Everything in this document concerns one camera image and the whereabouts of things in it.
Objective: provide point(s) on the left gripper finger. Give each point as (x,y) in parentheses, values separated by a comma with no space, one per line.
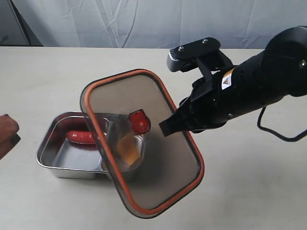
(8,134)

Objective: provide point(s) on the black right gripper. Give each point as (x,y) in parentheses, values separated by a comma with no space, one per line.
(220,97)

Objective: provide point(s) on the dark transparent box lid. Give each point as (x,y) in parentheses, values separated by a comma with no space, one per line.
(151,172)

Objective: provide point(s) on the yellow cheese wedge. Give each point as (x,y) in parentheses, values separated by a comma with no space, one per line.
(127,149)

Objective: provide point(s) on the red sausage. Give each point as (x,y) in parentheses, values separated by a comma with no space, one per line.
(80,137)

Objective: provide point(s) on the stainless steel lunch box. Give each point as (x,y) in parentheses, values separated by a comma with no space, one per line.
(79,161)

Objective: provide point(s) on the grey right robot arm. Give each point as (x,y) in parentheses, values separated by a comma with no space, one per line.
(284,63)

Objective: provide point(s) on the grey wrinkled backdrop curtain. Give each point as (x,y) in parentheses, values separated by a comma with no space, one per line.
(240,24)

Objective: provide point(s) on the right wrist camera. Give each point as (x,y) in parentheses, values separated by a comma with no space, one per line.
(204,54)

